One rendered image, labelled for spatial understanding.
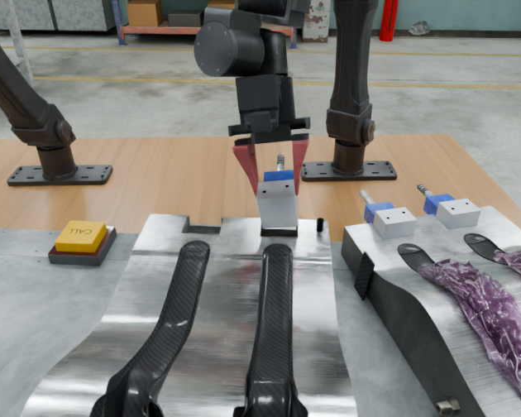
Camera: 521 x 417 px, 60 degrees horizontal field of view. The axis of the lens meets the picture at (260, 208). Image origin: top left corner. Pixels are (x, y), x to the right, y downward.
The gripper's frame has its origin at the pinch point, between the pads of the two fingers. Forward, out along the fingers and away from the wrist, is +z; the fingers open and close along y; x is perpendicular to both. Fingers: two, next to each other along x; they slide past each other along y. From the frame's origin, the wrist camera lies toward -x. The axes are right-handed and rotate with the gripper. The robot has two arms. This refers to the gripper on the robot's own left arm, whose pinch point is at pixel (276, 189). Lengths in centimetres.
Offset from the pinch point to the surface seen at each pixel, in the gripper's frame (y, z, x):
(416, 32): 131, -86, 540
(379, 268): 12.9, 11.9, 0.2
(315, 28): 10, -99, 501
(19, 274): -40.4, 9.9, 0.3
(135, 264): -18.0, 6.8, -7.5
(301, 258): 2.8, 8.4, -4.1
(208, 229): -10.9, 5.7, 3.4
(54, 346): -28.9, 15.8, -11.0
